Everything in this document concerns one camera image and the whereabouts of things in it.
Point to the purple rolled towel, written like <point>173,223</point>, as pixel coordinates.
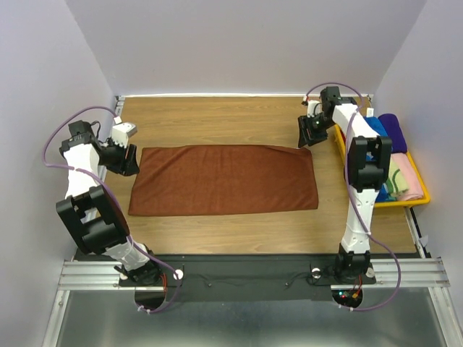
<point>392,127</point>

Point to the pink rolled towel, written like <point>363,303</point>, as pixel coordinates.
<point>415,191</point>

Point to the green cream patterned towel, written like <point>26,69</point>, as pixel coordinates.
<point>396,184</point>

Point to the blue teal rolled towel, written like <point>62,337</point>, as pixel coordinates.
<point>384,196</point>

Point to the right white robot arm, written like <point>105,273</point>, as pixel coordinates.
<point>366,165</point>

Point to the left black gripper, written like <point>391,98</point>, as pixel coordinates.
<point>126,169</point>

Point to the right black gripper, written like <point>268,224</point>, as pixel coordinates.
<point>304,122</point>

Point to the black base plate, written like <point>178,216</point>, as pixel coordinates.
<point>268,277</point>

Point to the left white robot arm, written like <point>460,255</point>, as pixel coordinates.
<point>92,216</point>

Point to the brown towel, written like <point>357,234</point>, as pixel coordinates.
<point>223,180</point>

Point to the aluminium frame rail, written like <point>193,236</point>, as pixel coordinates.
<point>396,272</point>

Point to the yellow plastic tray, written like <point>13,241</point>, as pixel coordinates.
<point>410,203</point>

